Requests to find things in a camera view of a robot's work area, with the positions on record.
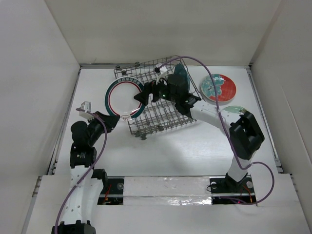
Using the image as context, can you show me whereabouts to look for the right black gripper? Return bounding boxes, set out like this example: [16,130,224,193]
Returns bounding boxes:
[134,74,178,106]

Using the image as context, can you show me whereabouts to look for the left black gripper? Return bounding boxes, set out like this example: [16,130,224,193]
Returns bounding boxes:
[87,111,119,146]

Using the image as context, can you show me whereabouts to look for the white plate with green rim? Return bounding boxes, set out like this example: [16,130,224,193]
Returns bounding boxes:
[104,76,145,121]

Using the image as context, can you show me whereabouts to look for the dark teal scalloped plate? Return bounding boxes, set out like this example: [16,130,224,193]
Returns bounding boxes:
[174,63,190,91]

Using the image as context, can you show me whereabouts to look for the red and teal floral plate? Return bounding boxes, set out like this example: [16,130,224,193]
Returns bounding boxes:
[200,74,236,102]

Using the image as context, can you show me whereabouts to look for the light green floral plate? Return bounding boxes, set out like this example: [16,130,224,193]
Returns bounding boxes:
[223,105,247,115]

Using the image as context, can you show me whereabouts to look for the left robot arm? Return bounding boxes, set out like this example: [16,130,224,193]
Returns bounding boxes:
[51,108,120,234]

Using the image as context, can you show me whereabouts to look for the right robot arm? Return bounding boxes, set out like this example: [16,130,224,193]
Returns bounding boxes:
[134,75,265,192]

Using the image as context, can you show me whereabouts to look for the grey wire dish rack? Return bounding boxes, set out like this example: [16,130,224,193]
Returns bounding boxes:
[114,56,202,140]

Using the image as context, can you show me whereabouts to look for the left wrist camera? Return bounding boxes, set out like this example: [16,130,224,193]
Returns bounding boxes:
[78,101,91,118]

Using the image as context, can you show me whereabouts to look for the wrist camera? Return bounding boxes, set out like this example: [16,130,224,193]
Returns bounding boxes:
[78,101,91,118]
[154,63,168,75]

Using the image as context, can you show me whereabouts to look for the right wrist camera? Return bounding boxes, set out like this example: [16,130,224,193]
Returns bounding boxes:
[154,63,168,75]

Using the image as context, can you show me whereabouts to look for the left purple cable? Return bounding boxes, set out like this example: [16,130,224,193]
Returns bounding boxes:
[55,109,108,234]

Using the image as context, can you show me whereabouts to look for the purple cable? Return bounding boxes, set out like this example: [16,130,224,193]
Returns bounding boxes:
[55,109,108,234]
[156,56,275,205]

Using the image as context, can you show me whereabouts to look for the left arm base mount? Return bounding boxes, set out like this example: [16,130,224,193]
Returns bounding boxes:
[97,176,124,205]

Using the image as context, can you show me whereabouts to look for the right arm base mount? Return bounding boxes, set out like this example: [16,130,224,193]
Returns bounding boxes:
[206,176,256,205]

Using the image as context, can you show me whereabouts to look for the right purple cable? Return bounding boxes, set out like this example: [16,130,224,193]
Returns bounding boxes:
[156,56,275,205]

